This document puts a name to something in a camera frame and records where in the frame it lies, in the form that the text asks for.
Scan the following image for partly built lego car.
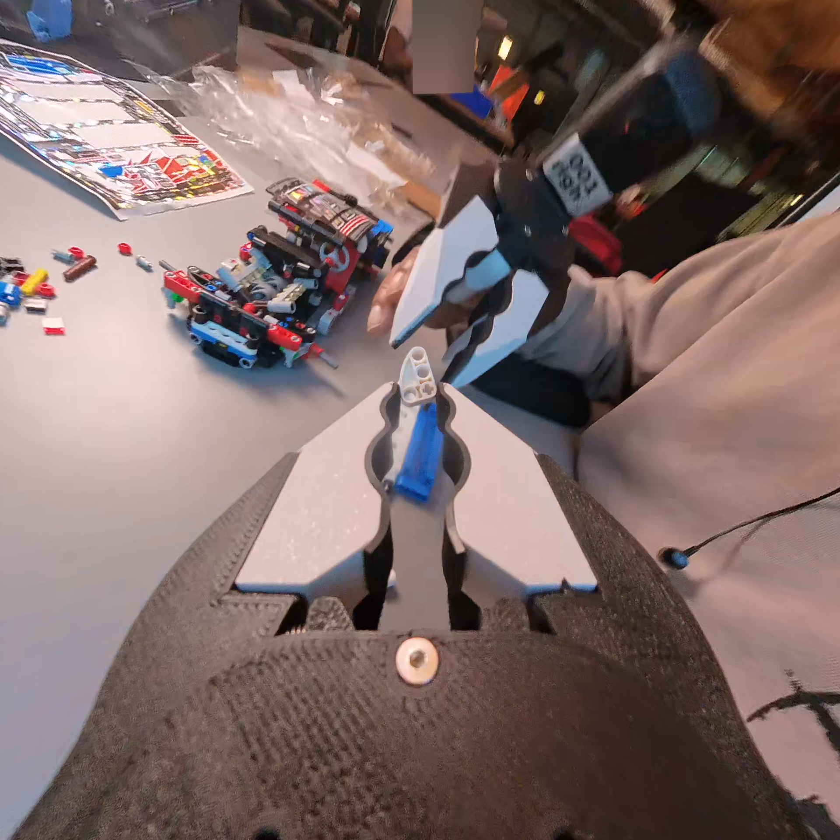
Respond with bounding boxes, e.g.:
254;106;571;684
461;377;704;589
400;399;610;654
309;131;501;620
162;177;396;370

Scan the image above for black padded wrist rest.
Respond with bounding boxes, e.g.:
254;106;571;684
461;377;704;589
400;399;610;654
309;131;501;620
459;353;593;429

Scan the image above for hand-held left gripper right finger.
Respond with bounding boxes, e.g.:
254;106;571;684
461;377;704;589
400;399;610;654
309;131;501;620
441;382;599;611

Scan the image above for pile of mixed lego pieces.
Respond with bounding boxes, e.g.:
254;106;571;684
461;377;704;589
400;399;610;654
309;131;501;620
0;255;67;337

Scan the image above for blue and white lego panel assembly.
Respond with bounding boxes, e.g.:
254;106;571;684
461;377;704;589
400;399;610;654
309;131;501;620
382;397;445;504

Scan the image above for black cord with round end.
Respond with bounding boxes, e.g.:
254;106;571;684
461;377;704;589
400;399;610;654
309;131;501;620
658;486;840;572

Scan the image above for person's torso beige hoodie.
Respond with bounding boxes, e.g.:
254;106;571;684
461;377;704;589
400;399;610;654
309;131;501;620
576;367;840;840

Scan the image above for person's right forearm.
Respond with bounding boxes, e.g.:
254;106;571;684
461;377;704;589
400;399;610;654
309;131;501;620
512;213;840;403

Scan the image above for lego sticker sheet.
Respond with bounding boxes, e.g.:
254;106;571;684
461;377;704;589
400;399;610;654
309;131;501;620
0;38;255;221

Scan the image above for white triangular lego beam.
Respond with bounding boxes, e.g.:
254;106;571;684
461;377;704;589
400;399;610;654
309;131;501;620
396;346;440;403

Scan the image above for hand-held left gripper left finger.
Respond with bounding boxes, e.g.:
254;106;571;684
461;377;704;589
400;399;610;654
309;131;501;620
234;381;400;606

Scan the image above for crumpled clear plastic bags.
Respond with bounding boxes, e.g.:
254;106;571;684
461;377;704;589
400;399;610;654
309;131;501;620
150;64;438;212

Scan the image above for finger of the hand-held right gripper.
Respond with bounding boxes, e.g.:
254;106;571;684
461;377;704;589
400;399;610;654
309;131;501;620
389;196;501;350
440;269;551;391

